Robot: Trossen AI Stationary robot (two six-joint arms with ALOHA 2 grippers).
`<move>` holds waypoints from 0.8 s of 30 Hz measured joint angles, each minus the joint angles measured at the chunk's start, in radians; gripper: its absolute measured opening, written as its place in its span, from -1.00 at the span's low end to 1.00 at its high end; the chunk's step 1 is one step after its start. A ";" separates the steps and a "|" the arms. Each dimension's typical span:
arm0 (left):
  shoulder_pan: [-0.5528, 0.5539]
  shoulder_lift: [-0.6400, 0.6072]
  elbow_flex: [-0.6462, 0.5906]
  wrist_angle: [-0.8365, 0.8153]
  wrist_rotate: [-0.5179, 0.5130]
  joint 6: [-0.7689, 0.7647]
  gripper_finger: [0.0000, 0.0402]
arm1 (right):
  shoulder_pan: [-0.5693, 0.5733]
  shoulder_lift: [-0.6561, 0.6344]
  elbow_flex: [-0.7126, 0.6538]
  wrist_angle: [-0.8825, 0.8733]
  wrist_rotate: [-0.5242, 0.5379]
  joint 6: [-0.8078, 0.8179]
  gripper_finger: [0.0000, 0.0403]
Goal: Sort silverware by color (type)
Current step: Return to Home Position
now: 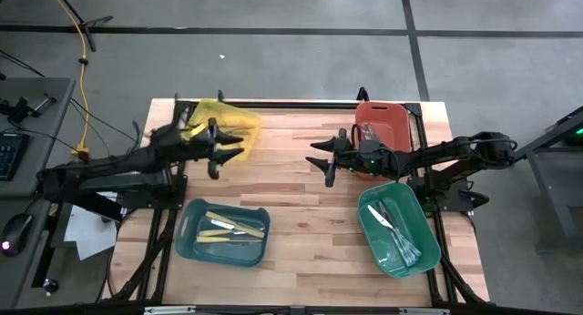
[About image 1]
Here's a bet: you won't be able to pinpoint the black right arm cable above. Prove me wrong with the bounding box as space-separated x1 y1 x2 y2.
349 122 366 146

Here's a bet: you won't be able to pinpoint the black aluminium table frame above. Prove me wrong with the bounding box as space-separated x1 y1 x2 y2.
100 99 492 315

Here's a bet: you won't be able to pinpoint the green plastic bin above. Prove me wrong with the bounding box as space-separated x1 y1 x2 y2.
356 181 443 280

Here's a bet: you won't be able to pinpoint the black keyboard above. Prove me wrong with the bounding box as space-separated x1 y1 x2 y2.
0 131 29 183

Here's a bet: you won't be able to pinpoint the white paper sheets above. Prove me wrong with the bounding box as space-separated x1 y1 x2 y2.
62 190 120 262

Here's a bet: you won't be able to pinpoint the green-handled knife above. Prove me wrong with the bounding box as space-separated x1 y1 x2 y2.
366 203 414 268
382 209 418 264
376 198 423 258

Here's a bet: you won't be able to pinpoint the black computer mouse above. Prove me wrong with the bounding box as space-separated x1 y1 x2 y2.
1 212 36 258

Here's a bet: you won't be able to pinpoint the yellow tape tag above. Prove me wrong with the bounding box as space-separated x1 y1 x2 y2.
180 122 208 142

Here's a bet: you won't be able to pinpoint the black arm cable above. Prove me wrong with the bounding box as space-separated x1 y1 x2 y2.
128 118 154 151
349 122 366 146

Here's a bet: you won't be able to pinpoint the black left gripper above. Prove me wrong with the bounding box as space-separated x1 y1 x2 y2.
149 117 246 180

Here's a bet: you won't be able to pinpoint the black desk support bar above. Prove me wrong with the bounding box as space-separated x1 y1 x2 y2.
36 168 125 223

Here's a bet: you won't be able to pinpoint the dark teal plastic bin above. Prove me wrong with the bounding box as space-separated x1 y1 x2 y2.
174 197 271 269

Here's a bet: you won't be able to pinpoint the black tripod stand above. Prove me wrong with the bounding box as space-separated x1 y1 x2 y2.
44 0 115 53

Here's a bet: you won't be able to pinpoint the black handheld tool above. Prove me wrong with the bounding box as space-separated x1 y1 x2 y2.
0 92 59 126

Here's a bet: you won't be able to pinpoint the yellow plastic bin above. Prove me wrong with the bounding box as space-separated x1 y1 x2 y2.
180 98 262 165

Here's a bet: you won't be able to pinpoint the yellow floor cable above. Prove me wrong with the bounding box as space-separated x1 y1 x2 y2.
44 0 91 162

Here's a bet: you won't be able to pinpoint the grey desk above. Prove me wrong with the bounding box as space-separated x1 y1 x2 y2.
0 192 56 310
0 76 77 198

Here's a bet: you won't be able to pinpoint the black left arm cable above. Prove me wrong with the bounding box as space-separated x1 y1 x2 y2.
128 118 154 151

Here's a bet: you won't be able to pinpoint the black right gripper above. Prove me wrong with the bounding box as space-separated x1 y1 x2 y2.
304 127 402 188

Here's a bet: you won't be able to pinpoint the orange plastic bin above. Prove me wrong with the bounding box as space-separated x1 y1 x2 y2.
353 100 414 181

